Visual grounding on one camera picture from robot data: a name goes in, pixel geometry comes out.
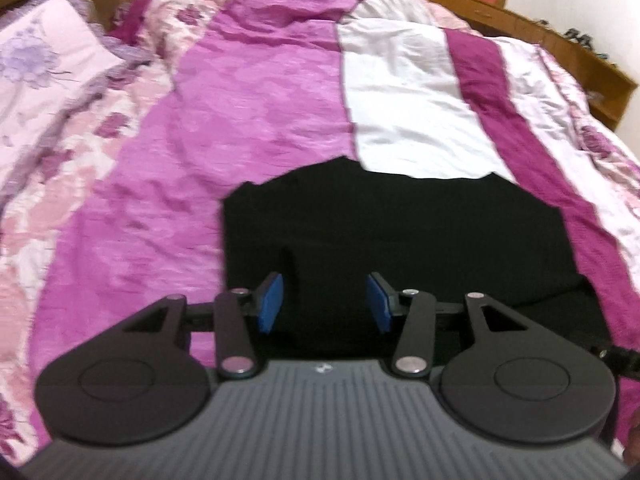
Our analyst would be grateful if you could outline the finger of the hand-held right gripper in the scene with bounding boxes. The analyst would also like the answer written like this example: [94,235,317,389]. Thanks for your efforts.
[590,341,640,379]

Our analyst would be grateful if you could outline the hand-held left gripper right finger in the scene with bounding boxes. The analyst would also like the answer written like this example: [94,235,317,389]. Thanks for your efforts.
[366,271,523,378]

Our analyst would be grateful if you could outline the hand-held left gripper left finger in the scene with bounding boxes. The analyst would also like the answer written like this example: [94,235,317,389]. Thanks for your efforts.
[122,271,286,380]

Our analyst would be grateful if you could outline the black button cardigan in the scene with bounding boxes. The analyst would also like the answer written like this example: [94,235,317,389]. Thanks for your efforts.
[220,156,613,361]

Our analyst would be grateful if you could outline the pink purple floral bedspread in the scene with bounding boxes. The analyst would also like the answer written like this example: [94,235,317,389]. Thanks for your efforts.
[0,0,640,466]

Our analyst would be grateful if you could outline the small dark shelf clutter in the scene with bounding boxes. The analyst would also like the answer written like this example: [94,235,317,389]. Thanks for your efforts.
[565,27,608,58]

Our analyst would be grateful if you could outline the pale floral ruffled pillow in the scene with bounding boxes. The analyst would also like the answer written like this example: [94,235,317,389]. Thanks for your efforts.
[0,0,131,201]

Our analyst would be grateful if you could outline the wooden bed frame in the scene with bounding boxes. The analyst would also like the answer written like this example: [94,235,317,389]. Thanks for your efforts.
[407,0,640,131]

